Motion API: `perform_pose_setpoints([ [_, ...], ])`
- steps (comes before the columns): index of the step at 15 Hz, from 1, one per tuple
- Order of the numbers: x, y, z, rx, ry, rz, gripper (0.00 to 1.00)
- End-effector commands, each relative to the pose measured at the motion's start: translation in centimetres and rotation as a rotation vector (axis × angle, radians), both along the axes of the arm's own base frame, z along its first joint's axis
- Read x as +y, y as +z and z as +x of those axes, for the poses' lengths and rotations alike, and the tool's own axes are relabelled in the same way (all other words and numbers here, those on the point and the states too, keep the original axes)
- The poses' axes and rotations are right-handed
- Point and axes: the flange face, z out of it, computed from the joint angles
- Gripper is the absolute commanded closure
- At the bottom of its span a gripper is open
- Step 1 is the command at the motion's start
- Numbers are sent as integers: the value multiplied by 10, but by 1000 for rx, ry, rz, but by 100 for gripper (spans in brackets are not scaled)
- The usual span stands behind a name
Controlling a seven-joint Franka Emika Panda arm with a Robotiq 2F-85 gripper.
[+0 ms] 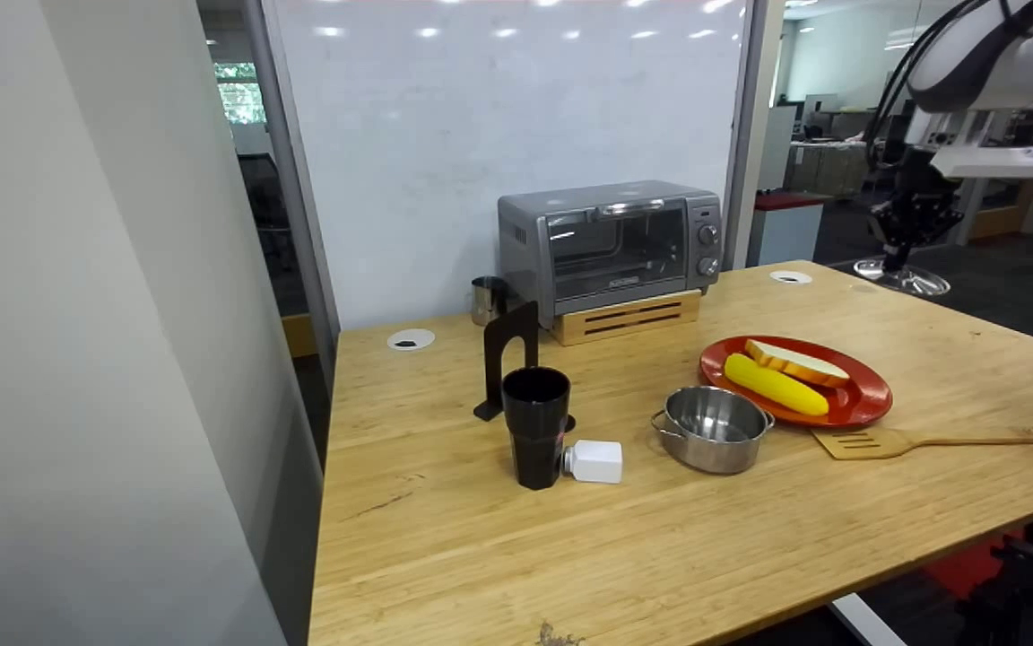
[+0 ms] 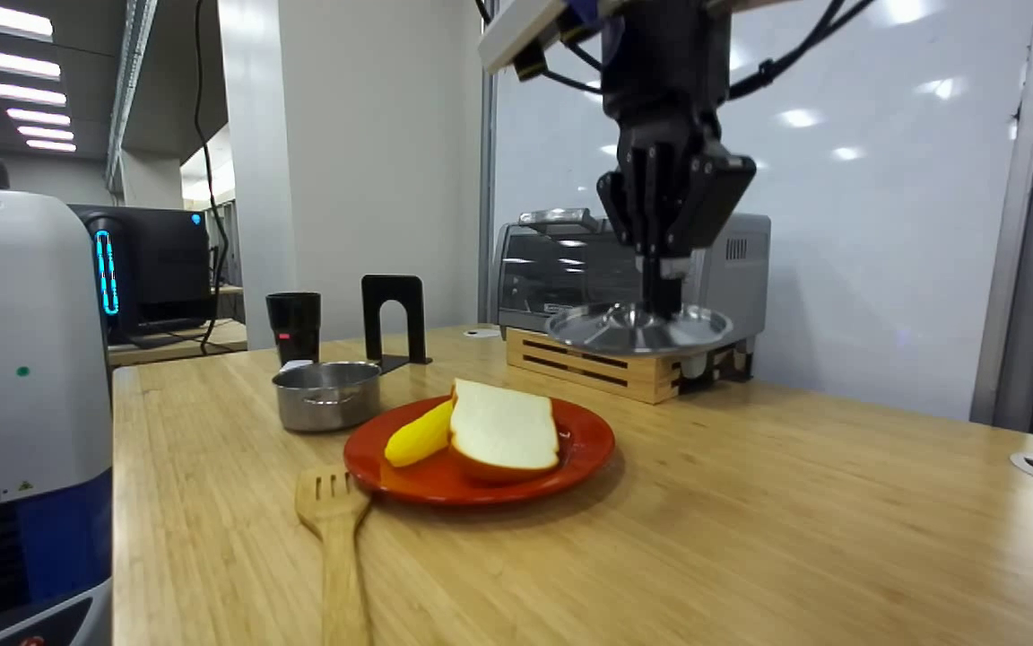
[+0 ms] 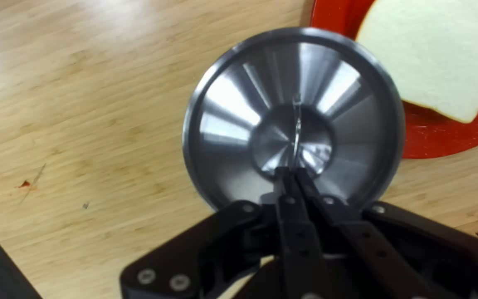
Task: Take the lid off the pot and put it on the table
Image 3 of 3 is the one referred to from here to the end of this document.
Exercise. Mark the shiny steel bowl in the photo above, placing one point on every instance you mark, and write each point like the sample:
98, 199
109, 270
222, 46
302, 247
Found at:
239, 109

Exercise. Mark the red round plate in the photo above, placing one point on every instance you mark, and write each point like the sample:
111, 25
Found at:
438, 138

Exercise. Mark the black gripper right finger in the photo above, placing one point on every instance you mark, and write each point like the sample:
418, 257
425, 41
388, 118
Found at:
360, 242

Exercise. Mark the white bread slice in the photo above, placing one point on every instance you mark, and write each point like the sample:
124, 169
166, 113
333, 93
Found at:
438, 49

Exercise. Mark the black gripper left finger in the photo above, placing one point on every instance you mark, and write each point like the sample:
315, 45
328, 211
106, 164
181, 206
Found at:
297, 249

